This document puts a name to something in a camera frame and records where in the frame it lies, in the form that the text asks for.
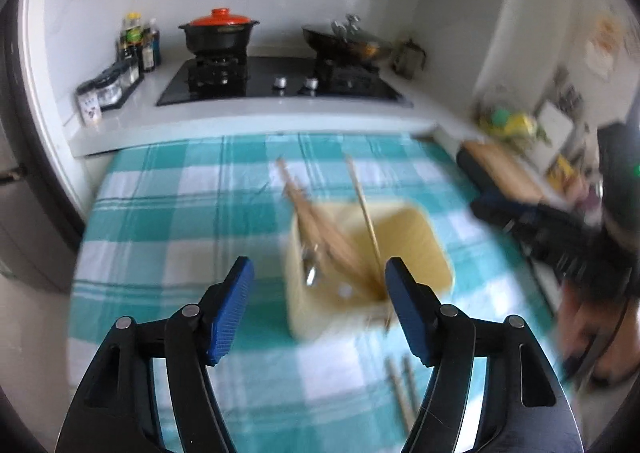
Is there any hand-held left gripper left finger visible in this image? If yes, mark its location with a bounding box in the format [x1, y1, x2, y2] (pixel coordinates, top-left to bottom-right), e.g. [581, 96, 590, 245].
[57, 256, 256, 453]

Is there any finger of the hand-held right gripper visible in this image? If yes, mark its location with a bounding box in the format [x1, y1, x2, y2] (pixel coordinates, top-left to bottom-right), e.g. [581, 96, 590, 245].
[470, 195, 541, 244]

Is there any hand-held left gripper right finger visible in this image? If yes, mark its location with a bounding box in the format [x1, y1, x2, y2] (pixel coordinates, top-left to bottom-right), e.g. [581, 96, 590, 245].
[384, 256, 586, 453]

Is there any cream ribbed utensil container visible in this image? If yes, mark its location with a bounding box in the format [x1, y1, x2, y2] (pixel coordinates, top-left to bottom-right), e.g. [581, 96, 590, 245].
[282, 200, 457, 341]

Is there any steel spoon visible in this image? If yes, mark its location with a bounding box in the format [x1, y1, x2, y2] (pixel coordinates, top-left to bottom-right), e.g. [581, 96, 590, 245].
[301, 244, 321, 286]

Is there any long wooden chopstick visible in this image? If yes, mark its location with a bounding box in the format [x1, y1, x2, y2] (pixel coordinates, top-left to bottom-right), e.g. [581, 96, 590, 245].
[345, 154, 383, 284]

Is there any bunch of wooden chopsticks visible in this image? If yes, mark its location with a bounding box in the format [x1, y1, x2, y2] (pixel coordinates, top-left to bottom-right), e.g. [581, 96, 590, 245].
[276, 155, 418, 431]

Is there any person's right hand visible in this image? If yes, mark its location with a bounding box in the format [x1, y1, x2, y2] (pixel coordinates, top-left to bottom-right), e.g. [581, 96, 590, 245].
[555, 278, 640, 389]

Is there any wooden cutting board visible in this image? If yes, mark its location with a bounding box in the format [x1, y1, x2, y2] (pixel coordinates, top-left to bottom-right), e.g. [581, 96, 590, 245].
[462, 140, 551, 204]

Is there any black rounded board holder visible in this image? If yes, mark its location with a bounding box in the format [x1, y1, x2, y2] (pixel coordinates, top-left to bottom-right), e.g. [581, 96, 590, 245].
[456, 150, 501, 194]

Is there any yellow packet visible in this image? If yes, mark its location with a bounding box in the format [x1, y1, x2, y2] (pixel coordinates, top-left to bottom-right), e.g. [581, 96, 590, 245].
[547, 155, 576, 188]

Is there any teal checked tablecloth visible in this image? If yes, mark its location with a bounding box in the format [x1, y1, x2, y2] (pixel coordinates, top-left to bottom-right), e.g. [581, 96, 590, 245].
[67, 132, 561, 453]

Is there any black gas cooktop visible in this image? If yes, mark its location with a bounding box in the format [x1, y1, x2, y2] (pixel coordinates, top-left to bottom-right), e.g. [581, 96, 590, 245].
[156, 55, 415, 108]

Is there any wok with glass lid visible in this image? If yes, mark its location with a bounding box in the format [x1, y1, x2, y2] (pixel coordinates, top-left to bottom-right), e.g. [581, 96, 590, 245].
[301, 13, 396, 64]

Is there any black lid shaker jar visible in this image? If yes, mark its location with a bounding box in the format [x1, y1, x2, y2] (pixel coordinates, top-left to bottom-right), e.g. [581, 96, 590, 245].
[76, 81, 103, 128]

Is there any black spice jar rack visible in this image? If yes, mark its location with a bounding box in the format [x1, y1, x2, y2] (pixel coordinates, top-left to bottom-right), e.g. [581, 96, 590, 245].
[95, 58, 146, 110]

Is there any black clay pot orange lid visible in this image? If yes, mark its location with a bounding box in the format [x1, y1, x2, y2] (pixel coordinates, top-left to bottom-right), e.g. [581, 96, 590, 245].
[178, 8, 261, 56]

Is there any yellow cap sauce bottle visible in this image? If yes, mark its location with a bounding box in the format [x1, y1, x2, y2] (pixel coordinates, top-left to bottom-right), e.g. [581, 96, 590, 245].
[125, 12, 143, 58]

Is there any glass pitcher with handle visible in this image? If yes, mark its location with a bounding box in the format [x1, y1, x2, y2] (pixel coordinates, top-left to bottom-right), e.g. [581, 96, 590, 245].
[392, 39, 427, 78]

